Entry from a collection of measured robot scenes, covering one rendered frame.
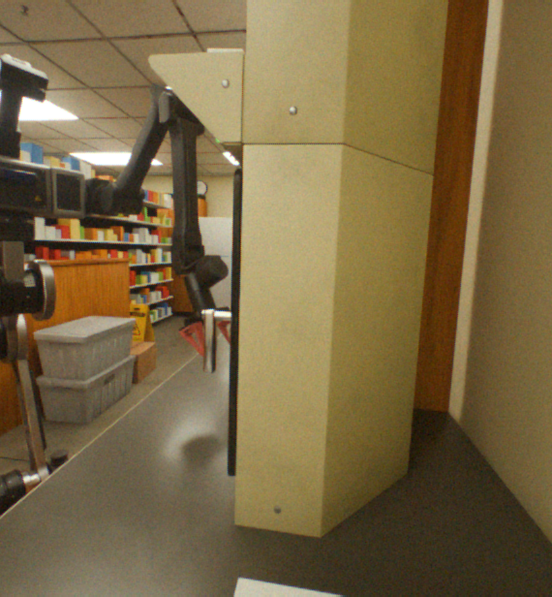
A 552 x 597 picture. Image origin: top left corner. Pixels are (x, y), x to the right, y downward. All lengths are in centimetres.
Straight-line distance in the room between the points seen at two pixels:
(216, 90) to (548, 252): 52
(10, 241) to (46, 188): 19
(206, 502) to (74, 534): 16
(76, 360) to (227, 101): 238
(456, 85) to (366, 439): 70
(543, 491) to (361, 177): 52
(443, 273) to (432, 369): 22
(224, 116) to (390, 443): 50
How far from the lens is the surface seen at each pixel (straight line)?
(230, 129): 40
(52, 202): 124
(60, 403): 285
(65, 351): 268
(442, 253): 77
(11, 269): 122
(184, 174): 86
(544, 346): 62
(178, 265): 83
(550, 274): 61
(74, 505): 59
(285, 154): 38
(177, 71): 44
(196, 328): 75
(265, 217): 37
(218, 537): 50
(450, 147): 80
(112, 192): 111
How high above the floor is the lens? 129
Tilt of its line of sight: 6 degrees down
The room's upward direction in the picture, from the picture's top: 2 degrees clockwise
